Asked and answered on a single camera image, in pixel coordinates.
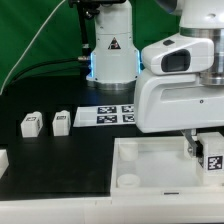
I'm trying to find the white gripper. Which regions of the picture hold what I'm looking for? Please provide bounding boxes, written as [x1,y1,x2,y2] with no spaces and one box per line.
[134,34,224,166]

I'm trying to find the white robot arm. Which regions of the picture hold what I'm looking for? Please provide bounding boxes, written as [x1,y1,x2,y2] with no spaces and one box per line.
[87,0,224,133]

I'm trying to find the white paper with tags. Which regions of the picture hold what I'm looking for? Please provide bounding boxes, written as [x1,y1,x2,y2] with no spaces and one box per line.
[73,104,135,127]

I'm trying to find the green backdrop curtain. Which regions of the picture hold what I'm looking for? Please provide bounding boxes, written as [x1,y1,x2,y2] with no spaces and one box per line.
[0,0,180,87]

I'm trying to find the black cable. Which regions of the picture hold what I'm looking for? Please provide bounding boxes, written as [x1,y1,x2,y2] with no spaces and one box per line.
[6,57,92,88]

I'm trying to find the white cable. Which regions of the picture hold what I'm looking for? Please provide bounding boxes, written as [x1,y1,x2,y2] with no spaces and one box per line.
[0,0,68,96]

